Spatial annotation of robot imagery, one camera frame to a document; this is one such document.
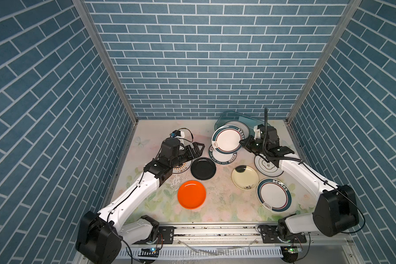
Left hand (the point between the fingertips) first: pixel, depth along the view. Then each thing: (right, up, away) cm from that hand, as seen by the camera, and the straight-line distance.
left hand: (199, 148), depth 77 cm
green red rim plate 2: (+39, -26, +8) cm, 47 cm away
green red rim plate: (+14, +4, +13) cm, 19 cm away
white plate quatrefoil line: (+39, -14, +19) cm, 46 cm away
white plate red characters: (+28, +13, +40) cm, 50 cm away
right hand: (+20, +4, +7) cm, 22 cm away
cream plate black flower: (+26, -20, +15) cm, 36 cm away
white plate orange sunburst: (-12, -14, +19) cm, 26 cm away
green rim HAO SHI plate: (+12, -8, +22) cm, 27 cm away
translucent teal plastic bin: (+34, +16, +35) cm, 51 cm away
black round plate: (+1, -14, +23) cm, 27 cm away
